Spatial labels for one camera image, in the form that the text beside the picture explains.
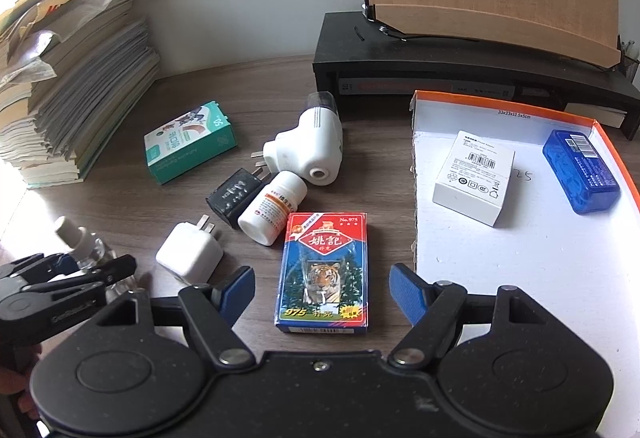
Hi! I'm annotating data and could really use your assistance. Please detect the black charger plug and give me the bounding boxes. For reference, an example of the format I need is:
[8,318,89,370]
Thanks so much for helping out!
[205,165,271,230]

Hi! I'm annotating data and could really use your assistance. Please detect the stack of books and papers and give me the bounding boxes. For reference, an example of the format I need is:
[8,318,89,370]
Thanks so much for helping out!
[0,0,162,189]

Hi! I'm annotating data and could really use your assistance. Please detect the black mesh pen holder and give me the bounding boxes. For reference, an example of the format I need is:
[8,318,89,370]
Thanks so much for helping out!
[618,34,640,86]

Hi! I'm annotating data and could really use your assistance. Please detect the green face mask box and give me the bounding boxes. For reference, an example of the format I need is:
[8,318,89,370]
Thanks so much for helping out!
[144,101,238,185]

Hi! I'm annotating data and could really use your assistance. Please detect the white plug-in mosquito repellent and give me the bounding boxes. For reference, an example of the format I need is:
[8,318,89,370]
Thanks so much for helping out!
[249,90,344,185]

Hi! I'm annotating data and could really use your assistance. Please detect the white cardboard box lid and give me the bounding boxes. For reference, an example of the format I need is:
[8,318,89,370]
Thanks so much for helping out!
[408,90,640,438]

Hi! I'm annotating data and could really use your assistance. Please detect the blue playing card box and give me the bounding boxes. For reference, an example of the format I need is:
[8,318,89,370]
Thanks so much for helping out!
[273,212,371,332]

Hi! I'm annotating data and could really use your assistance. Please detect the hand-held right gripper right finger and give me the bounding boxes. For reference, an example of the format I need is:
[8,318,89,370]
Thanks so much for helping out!
[388,263,552,368]

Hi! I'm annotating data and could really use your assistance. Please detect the person's left hand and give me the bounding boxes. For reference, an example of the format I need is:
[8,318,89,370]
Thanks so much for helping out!
[0,364,42,420]

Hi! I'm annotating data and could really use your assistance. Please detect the small white product box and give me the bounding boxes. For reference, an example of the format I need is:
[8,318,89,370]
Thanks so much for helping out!
[432,130,516,228]

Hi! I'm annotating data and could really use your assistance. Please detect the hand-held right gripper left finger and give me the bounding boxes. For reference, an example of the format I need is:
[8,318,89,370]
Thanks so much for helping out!
[95,265,256,368]

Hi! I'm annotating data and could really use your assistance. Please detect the white pill bottle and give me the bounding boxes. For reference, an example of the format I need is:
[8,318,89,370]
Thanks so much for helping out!
[237,171,308,247]

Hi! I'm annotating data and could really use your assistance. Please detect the black monitor riser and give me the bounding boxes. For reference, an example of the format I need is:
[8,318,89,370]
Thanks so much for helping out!
[312,12,640,142]

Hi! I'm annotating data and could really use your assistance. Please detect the white charger plug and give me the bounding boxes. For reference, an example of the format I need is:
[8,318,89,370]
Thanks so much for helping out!
[155,215,224,285]

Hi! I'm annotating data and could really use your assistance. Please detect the clear bottle with white cap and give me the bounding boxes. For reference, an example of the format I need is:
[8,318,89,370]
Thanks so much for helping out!
[53,215,135,300]

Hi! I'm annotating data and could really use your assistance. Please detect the blue plastic case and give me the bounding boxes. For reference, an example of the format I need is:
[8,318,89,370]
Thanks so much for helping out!
[542,129,621,215]

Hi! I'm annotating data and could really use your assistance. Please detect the white booklets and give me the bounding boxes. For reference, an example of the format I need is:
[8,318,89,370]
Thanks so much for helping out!
[565,101,627,128]

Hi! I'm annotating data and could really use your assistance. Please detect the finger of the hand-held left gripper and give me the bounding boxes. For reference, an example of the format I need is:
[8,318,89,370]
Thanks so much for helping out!
[20,254,139,305]
[0,253,77,293]

